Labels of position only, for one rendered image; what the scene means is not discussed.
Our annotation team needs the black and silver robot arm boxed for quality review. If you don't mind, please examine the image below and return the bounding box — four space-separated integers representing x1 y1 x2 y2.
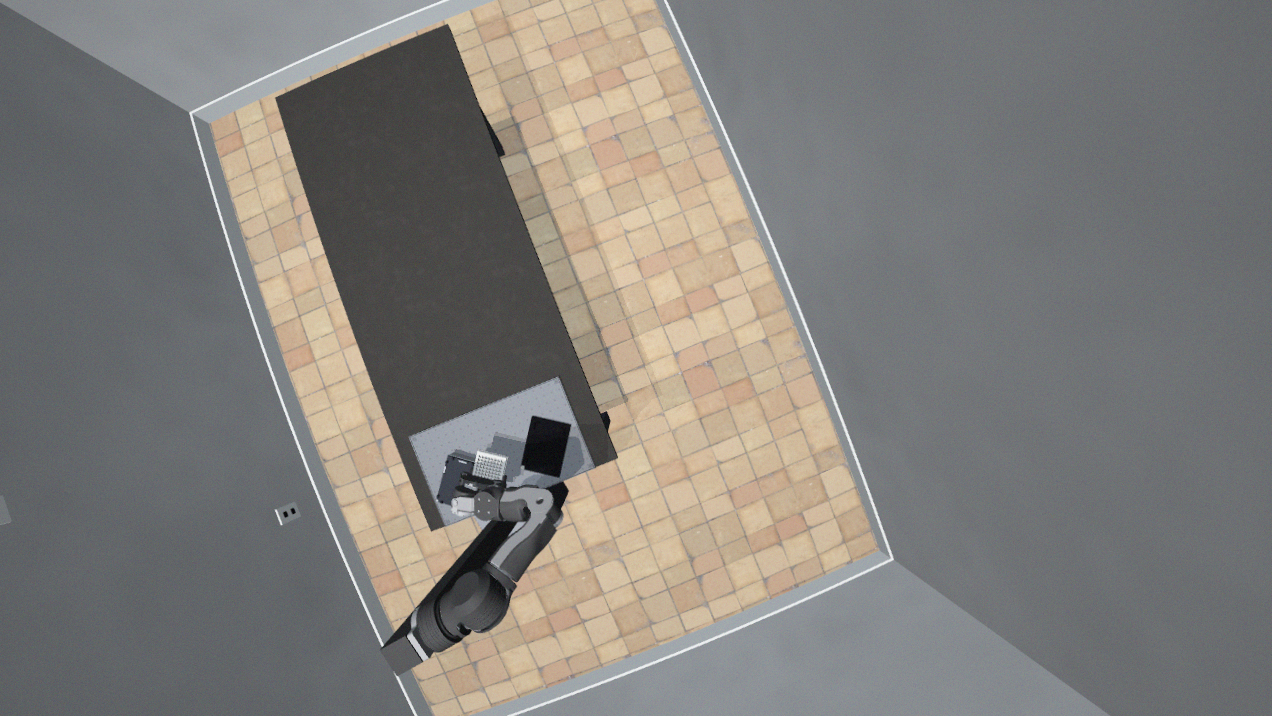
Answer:
407 482 563 661

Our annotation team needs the black rectangular frame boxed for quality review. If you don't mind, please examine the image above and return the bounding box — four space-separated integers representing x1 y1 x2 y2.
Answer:
520 416 571 477

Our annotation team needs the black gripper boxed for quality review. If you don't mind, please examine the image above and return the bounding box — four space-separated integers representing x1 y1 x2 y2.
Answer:
459 467 508 491

